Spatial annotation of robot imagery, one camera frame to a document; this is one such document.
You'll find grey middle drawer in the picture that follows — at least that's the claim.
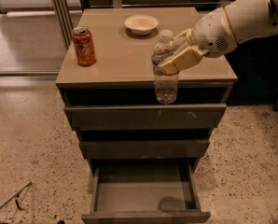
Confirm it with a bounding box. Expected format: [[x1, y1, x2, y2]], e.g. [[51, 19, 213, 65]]
[[79, 140, 209, 160]]

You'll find aluminium frame post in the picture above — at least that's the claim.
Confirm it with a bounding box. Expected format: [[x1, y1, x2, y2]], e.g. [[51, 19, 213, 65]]
[[51, 0, 73, 48]]

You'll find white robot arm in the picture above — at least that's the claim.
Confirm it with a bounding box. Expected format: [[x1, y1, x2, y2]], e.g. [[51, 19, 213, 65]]
[[159, 0, 278, 75]]

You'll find grey top drawer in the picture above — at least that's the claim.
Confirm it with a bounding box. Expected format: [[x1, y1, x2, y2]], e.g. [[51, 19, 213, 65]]
[[64, 104, 226, 131]]

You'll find white bowl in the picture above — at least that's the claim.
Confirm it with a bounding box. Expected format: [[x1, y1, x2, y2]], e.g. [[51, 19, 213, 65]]
[[124, 15, 159, 36]]

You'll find clear plastic water bottle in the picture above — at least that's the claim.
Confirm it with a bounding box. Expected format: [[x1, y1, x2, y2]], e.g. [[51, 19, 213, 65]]
[[151, 30, 178, 105]]

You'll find metal rod on floor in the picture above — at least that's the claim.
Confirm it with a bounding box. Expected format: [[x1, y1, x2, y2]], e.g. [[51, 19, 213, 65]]
[[0, 180, 33, 210]]

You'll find grey bottom drawer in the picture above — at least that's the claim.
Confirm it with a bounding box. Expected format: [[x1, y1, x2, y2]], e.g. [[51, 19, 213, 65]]
[[82, 162, 211, 224]]

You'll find orange soda can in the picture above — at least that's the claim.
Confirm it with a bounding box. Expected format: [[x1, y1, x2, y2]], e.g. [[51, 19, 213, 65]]
[[72, 26, 96, 66]]

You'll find grey drawer cabinet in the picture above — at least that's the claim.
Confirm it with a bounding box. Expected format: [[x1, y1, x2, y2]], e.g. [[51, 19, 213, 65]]
[[56, 7, 237, 167]]

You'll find grey drawer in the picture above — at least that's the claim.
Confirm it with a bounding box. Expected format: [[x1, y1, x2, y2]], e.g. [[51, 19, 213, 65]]
[[82, 162, 211, 224], [79, 140, 209, 160], [64, 104, 226, 131]]

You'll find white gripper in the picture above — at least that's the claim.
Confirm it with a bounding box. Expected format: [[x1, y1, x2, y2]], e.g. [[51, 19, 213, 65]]
[[158, 7, 238, 75]]

